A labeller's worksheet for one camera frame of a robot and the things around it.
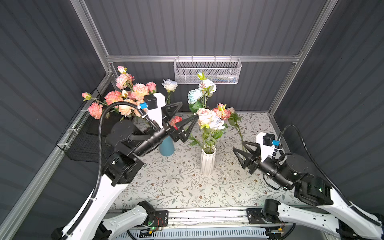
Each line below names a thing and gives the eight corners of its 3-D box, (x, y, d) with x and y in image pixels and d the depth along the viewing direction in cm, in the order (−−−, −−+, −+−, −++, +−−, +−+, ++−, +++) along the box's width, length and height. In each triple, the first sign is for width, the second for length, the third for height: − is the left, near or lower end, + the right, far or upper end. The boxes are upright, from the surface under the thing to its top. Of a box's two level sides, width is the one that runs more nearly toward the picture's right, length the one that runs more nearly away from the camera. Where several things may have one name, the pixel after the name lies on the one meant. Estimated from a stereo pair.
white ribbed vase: (200, 175, 90) (202, 156, 72) (200, 167, 93) (201, 147, 75) (212, 175, 90) (216, 156, 72) (211, 167, 93) (215, 147, 75)
